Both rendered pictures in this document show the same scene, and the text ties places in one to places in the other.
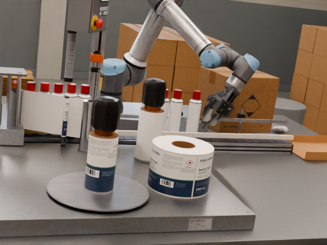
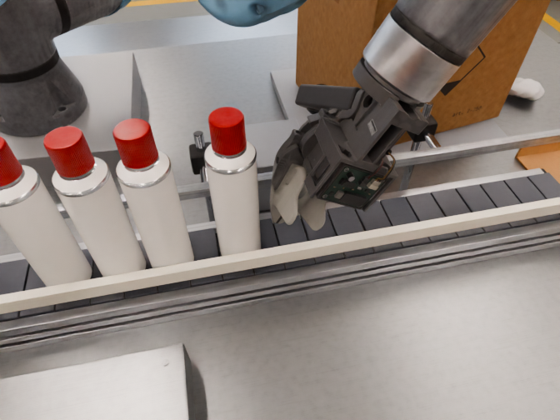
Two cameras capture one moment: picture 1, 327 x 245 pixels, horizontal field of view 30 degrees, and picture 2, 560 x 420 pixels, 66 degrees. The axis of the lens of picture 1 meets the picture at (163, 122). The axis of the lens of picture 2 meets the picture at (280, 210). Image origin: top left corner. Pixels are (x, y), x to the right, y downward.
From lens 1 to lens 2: 2.19 m
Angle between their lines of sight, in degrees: 34
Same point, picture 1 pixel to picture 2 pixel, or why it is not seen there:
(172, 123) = (152, 245)
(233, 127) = not seen: hidden behind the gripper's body
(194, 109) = (224, 191)
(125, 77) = (37, 13)
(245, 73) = (471, 12)
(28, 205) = not seen: outside the picture
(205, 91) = (315, 16)
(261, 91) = not seen: hidden behind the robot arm
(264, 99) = (502, 35)
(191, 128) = (231, 242)
